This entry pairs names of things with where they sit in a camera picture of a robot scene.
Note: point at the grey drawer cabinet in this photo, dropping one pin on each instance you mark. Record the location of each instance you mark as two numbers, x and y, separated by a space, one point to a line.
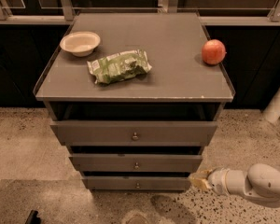
179 87

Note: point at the grey bottom drawer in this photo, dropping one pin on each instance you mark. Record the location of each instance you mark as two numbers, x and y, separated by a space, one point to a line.
148 183

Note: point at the grey top drawer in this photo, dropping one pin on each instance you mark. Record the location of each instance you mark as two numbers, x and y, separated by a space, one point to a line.
134 133

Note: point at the red apple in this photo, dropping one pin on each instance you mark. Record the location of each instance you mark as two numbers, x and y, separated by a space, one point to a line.
213 52

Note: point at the white cylindrical post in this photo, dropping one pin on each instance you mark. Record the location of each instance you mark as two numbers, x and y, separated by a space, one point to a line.
272 111

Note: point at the green chip bag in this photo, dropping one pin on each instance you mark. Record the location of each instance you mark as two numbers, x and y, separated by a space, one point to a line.
119 66

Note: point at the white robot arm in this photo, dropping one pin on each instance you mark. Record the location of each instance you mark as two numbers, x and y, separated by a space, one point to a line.
260 184

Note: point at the grey drawer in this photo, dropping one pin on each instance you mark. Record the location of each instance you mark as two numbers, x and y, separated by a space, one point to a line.
134 133
148 183
136 162

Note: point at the metal railing frame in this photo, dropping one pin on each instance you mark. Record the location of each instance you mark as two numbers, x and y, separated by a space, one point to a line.
211 12

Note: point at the foam gripper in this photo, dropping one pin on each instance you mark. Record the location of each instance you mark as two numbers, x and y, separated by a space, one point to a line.
216 180

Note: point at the white paper bowl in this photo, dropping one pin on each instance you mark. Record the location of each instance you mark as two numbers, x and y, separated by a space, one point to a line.
80 44

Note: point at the black object at floor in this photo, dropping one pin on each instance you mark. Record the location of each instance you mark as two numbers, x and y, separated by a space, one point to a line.
33 218

